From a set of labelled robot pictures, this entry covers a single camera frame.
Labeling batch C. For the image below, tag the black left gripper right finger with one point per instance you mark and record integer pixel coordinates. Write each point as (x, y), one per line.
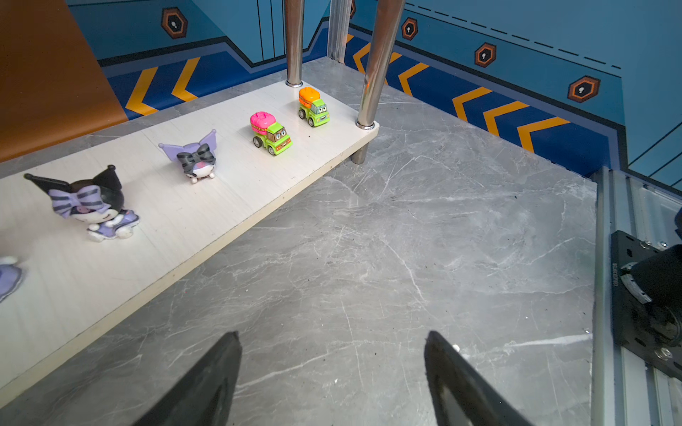
(460, 395)

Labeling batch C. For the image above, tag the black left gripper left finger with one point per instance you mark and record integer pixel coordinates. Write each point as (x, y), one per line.
(204, 395)

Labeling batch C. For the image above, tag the black purple kuromi figure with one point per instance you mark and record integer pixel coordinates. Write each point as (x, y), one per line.
(11, 276)

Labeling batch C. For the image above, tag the purple eared figure toy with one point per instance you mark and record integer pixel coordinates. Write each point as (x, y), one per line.
(197, 160)

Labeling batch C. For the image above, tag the green truck pink top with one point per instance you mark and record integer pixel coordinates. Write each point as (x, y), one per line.
(269, 133)

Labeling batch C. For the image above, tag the green truck orange top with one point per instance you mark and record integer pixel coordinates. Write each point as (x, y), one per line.
(312, 108)

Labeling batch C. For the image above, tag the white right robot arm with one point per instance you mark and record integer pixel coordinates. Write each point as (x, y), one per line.
(655, 282)

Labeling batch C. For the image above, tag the white two-tier metal shelf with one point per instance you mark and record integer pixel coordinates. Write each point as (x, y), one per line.
(55, 88)

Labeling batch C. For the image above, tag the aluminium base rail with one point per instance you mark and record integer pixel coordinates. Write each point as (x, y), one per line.
(636, 360)

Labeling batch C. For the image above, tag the aluminium corner post right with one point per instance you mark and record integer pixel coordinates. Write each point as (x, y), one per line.
(341, 12)

